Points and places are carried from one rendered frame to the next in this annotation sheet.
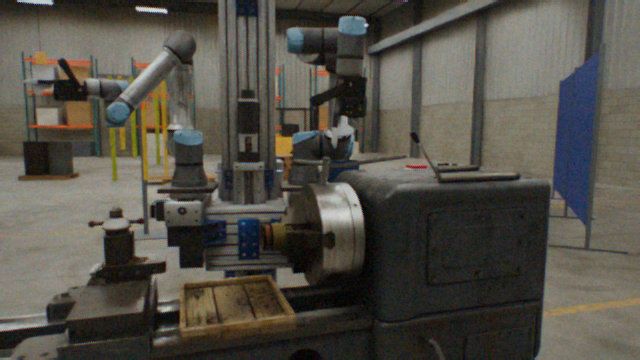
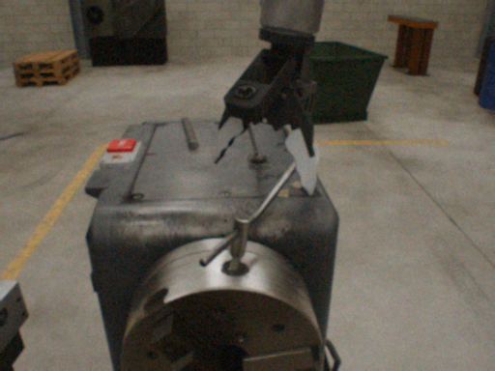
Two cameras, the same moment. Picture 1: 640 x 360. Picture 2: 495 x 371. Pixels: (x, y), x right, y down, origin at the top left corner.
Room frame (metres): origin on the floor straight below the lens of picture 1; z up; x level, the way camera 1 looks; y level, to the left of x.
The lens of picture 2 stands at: (1.19, 0.47, 1.61)
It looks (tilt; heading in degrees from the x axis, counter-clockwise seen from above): 27 degrees down; 284
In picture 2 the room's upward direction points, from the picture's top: straight up
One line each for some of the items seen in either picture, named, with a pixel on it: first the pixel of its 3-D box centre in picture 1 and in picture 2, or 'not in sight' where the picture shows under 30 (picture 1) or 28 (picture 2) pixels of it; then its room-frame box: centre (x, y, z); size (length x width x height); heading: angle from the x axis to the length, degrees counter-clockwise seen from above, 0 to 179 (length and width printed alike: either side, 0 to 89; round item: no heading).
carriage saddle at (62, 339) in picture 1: (97, 315); not in sight; (1.16, 0.61, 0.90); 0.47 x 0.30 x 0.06; 18
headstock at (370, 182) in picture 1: (433, 230); (212, 225); (1.49, -0.39, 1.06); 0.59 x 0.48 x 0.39; 108
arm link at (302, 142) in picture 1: (307, 146); not in sight; (1.94, 0.06, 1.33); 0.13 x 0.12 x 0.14; 91
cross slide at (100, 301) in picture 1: (116, 293); not in sight; (1.19, 0.57, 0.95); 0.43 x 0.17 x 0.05; 18
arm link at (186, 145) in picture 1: (188, 145); not in sight; (1.88, 0.56, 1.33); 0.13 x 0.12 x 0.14; 29
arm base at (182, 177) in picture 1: (189, 173); not in sight; (1.87, 0.56, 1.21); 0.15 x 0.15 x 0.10
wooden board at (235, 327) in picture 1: (232, 304); not in sight; (1.27, 0.26, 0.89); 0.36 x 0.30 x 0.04; 18
